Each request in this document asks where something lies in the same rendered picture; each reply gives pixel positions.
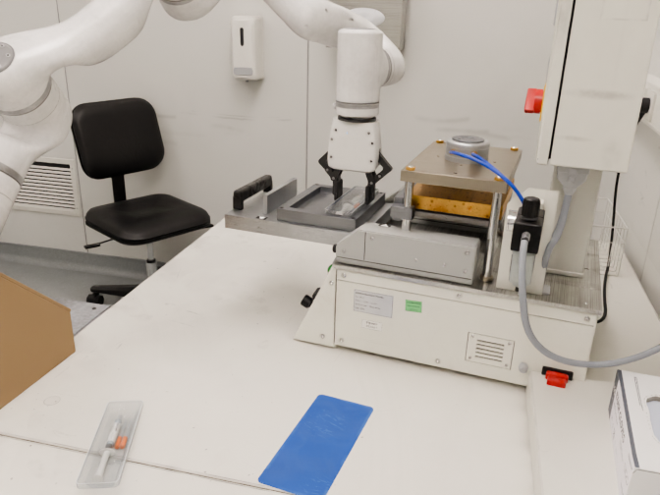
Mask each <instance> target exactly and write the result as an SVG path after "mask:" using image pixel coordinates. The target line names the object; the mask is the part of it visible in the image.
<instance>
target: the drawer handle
mask: <svg viewBox="0 0 660 495"><path fill-rule="evenodd" d="M262 190H263V191H264V192H265V193H268V192H270V191H272V190H273V181H272V176H270V175H264V176H262V177H260V178H258V179H256V180H254V181H252V182H250V183H248V184H246V185H244V186H242V187H241V188H239V189H237V190H235V191H234V196H233V208H234V209H239V210H242V209H244V200H246V199H247V198H249V197H251V196H253V195H255V194H256V193H259V192H261V191H262Z"/></svg>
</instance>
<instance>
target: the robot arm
mask: <svg viewBox="0 0 660 495"><path fill-rule="evenodd" d="M159 1H160V3H161V5H162V7H163V9H164V10H165V12H166V13H167V14H168V15H169V16H171V17H172V18H174V19H176V20H179V21H194V20H198V19H200V18H202V17H204V16H205V15H207V14H208V13H209V12H210V11H211V10H212V9H213V8H214V7H215V6H216V5H217V3H218V2H219V1H220V0H159ZM263 1H264V2H265V3H266V4H267V5H268V6H269V7H270V8H271V9H272V10H273V11H274V12H275V13H276V15H277V16H278V17H279V18H280V19H281V20H282V21H283V22H284V23H285V24H286V25H287V26H288V27H289V28H290V29H291V30H292V31H293V32H294V33H295V34H296V35H298V36H299V37H301V38H303V39H305V40H308V41H312V42H316V43H320V44H323V45H326V46H329V47H332V48H335V49H337V81H336V102H334V103H333V109H336V114H338V117H335V118H333V122H332V127H331V132H330V138H329V146H328V151H327V152H326V153H325V154H324V155H323V156H322V157H321V158H320V159H319V160H318V163H319V164H320V165H321V166H322V167H323V168H324V169H325V172H326V173H327V174H328V175H329V176H330V179H331V181H333V190H332V194H333V195H334V200H336V199H338V198H339V197H340V196H342V195H343V179H341V174H342V172H343V170H344V171H352V172H360V173H365V176H366V178H367V181H368V183H367V186H366V187H365V204H366V205H369V204H370V203H371V202H372V201H373V200H374V199H375V184H376V183H377V182H378V181H380V180H381V179H382V178H383V177H384V176H386V175H387V174H388V173H389V172H391V171H392V170H393V167H392V166H391V165H390V163H389V162H388V161H387V160H386V158H385V157H384V156H383V155H382V144H381V130H380V123H379V120H378V119H376V117H375V116H377V115H379V99H380V88H381V86H388V85H391V84H394V83H397V82H398V81H399V80H400V79H401V78H402V77H403V75H404V73H405V70H406V64H405V60H404V57H403V56H402V54H401V52H400V51H399V49H398V48H397V47H396V46H395V45H394V43H393V42H392V41H391V40H390V39H389V38H388V37H387V36H386V35H385V34H384V33H383V32H382V31H381V30H380V29H379V28H377V27H376V26H375V25H374V24H372V23H371V22H370V21H368V20H367V19H365V18H364V17H362V16H360V15H359V14H357V13H355V12H353V11H351V10H349V9H346V8H344V7H342V6H339V5H337V4H334V3H332V2H330V1H328V0H263ZM152 2H153V0H92V1H91V2H90V3H88V4H87V5H86V6H85V7H83V8H82V9H81V10H80V11H78V12H77V13H76V14H74V15H73V16H72V17H70V18H68V19H67V20H66V21H64V22H62V23H59V24H57V25H54V26H50V27H43V28H38V29H33V30H27V31H22V32H17V33H12V34H8V35H4V36H1V37H0V116H1V117H2V118H3V122H2V126H1V128H0V235H1V233H2V231H3V228H4V226H5V224H6V221H7V219H8V217H9V215H10V212H11V210H12V208H13V205H14V203H15V201H16V198H17V196H18V194H19V191H20V189H21V187H22V184H23V182H24V180H25V177H26V175H27V172H28V169H29V167H30V166H31V164H32V163H33V162H34V161H35V160H36V159H37V158H39V157H40V156H41V155H43V154H45V153H46V152H48V151H50V150H52V149H53V148H55V147H56V146H58V145H59V144H61V143H62V142H63V141H64V140H65V139H66V137H67V136H68V134H69V131H70V129H71V125H72V120H73V113H72V108H71V105H70V103H69V101H68V99H67V97H66V96H65V94H64V93H63V91H62V90H61V88H60V87H59V86H58V84H56V83H55V81H54V80H53V79H52V77H51V75H52V74H53V73H54V72H55V71H57V70H59V69H61V68H64V67H67V66H71V65H80V66H92V65H96V64H99V63H101V62H103V61H105V60H107V59H109V58H110V57H112V56H113V55H115V54H116V53H118V52H119V51H120V50H121V49H123V48H124V47H125V46H127V45H128V44H129V43H130V42H131V41H133V40H134V39H135V38H136V37H137V36H138V35H139V34H140V32H141V31H142V29H143V27H144V25H145V23H146V20H147V17H148V13H149V10H150V7H151V4H152ZM380 165H381V166H382V167H383V170H382V171H381V172H380V173H378V174H377V175H376V172H375V170H376V168H378V167H380Z"/></svg>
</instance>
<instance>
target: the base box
mask: <svg viewBox="0 0 660 495"><path fill-rule="evenodd" d="M527 312H528V319H529V324H530V327H531V329H532V332H533V334H534V336H535V337H536V339H537V340H538V341H539V343H540V344H541V345H542V346H543V347H545V348H546V349H547V350H549V351H550V352H552V353H554V354H556V355H558V356H561V357H564V358H571V359H576V360H584V361H589V358H590V353H591V348H592V343H593V338H594V333H595V329H596V324H597V319H598V315H597V314H592V313H586V312H580V311H575V310H569V309H563V308H558V307H553V306H547V305H542V304H536V303H530V302H528V303H527ZM294 339H298V340H303V341H307V342H311V343H315V344H320V345H324V346H329V347H333V348H335V347H336V346H337V345H339V346H344V347H348V348H353V349H357V350H362V351H367V352H371V353H376V354H380V355H384V356H388V357H393V358H401V359H406V360H410V361H415V362H419V363H424V364H429V365H433V366H438V367H442V368H447V369H452V370H456V371H460V372H464V373H469V374H473V375H478V376H483V377H487V378H492V379H496V380H501V381H506V382H510V383H515V384H519V385H523V386H526V384H527V379H528V374H529V372H530V371H536V372H541V374H542V375H545V379H547V382H546V384H547V385H550V386H554V387H559V388H564V389H565V388H566V383H568V380H570V381H572V380H573V379H574V380H579V381H585V376H586V372H587V367H577V366H571V365H566V364H562V363H559V362H557V361H555V360H553V359H551V358H548V357H546V356H545V355H543V354H542V353H541V352H540V351H539V350H538V349H536V348H535V347H534V345H533V344H532V343H531V342H530V341H529V339H528V338H527V336H526V334H525V332H524V329H523V323H522V318H521V309H520V301H514V300H509V299H503V298H497V297H492V296H486V295H481V294H476V293H470V292H464V291H459V290H453V289H447V288H442V287H436V286H430V285H425V284H419V283H414V282H409V281H403V280H397V279H392V278H386V277H380V276H375V275H369V274H363V273H358V272H353V271H347V270H342V269H336V268H331V270H330V272H329V274H328V276H327V277H326V279H325V281H324V283H323V285H322V286H321V288H320V290H319V292H318V294H317V296H316V297H315V299H314V301H313V303H312V305H311V306H310V308H309V310H308V312H307V314H306V315H305V317H304V319H303V321H302V324H301V325H300V327H299V329H298V331H297V333H296V334H295V336H294Z"/></svg>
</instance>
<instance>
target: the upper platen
mask: <svg viewBox="0 0 660 495"><path fill-rule="evenodd" d="M512 196H513V189H512V188H511V187H509V188H508V191H507V193H502V200H501V208H500V215H499V223H498V228H499V229H500V227H501V225H502V222H503V220H504V217H505V214H506V211H507V204H508V202H510V201H511V199H512ZM491 200H492V192H483V191H474V190H466V189H458V188H450V187H442V186H434V185H427V184H419V183H416V184H415V186H414V187H413V197H412V205H414V206H415V212H414V216H415V217H422V218H429V219H437V220H444V221H451V222H458V223H465V224H471V225H478V226H485V227H488V224H489V216H490V208H491Z"/></svg>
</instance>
